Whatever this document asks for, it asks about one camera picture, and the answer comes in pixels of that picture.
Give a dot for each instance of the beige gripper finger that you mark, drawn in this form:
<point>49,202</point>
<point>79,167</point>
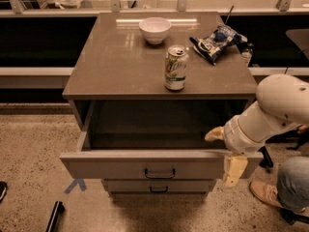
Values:
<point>234,167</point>
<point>215,134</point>

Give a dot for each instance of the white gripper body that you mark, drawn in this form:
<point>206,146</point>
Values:
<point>237,138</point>

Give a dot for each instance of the grey top drawer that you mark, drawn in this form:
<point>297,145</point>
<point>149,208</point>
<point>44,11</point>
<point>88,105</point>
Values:
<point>149,140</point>

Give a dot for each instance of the grey drawer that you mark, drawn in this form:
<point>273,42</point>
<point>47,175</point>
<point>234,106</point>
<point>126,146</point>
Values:
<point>149,140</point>
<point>160,186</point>

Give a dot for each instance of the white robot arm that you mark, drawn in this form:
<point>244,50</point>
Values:
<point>281,105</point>

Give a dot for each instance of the grey drawer cabinet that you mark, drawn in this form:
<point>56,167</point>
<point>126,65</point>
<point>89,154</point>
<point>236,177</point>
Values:
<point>117,64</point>

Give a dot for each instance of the grey bottom drawer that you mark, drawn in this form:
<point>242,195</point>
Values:
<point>160,186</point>

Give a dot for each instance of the black stand leg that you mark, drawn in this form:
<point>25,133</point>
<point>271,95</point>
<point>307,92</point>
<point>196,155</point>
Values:
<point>266,162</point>

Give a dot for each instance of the tan shoe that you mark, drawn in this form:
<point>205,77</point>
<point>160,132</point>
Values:
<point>265,192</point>

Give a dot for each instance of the person leg in jeans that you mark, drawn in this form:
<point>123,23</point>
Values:
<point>293,183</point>

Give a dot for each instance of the plastic water bottle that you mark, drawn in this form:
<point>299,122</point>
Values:
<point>247,53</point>

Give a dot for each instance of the green white soda can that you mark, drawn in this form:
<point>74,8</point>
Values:
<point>176,60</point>

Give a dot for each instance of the blue white chip bag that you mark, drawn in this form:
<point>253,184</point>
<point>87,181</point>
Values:
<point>213,45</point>

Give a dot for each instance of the white ceramic bowl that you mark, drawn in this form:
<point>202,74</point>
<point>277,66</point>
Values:
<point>155,29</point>

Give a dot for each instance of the blue tape cross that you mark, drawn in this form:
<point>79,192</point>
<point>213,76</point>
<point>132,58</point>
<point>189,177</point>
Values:
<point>76,183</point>

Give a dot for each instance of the black object lower left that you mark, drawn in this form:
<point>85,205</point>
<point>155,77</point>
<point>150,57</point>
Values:
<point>58,209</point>

